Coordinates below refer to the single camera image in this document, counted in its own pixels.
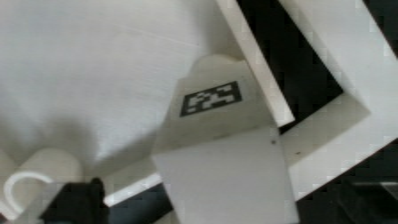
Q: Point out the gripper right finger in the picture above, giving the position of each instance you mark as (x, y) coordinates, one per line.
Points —
(369, 202)

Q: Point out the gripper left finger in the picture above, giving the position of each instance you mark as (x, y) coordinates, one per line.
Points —
(76, 207)

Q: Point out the white square table top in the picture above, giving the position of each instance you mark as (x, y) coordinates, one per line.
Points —
(94, 57)

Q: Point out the white U-shaped obstacle fence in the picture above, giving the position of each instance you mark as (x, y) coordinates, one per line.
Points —
(352, 126)

